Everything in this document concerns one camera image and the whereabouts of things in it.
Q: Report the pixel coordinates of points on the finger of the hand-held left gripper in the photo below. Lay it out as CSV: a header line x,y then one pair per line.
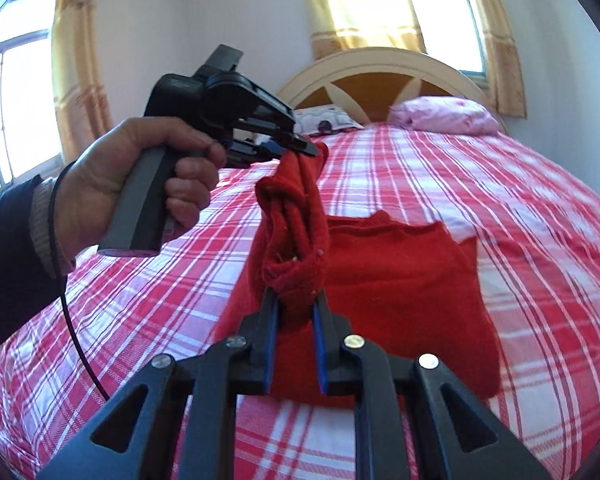
x,y
280,135
252,154

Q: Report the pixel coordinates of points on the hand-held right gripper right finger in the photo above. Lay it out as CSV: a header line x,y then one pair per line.
x,y
321,350

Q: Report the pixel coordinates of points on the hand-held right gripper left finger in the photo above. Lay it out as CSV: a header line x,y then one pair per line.
x,y
272,345

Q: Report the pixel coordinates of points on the red knitted sweater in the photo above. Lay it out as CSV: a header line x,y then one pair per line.
x,y
390,280

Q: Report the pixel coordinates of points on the person's left forearm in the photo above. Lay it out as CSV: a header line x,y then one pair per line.
x,y
10,240

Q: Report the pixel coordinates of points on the person's left hand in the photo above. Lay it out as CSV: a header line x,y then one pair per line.
x,y
110,170

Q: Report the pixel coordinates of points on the white printed pillow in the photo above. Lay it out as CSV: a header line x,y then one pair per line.
x,y
330,117

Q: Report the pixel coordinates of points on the arched wooden headboard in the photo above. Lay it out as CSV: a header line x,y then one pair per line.
x,y
370,85

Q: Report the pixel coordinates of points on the yellow patterned curtain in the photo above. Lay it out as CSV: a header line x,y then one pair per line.
x,y
360,15
500,50
75,60

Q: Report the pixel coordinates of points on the pink pillow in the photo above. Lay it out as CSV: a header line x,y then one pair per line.
x,y
445,112

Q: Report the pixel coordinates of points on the window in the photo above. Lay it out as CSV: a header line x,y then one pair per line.
x,y
440,15
15,100

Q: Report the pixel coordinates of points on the red plaid bed sheet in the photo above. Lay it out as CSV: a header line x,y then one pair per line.
x,y
530,240

